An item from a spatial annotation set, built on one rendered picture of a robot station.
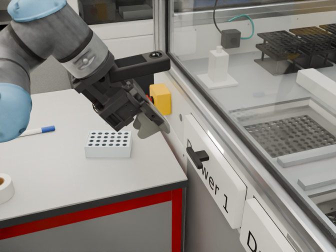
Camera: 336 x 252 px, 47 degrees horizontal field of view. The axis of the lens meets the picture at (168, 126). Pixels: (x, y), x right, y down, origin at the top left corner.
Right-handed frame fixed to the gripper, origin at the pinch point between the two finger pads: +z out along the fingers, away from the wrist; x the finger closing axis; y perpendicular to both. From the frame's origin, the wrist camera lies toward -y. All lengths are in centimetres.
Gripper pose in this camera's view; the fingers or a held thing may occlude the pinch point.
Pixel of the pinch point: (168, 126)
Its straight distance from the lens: 77.0
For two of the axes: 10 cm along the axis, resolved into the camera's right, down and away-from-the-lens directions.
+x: 3.1, 5.1, -8.0
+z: 5.5, 5.9, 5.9
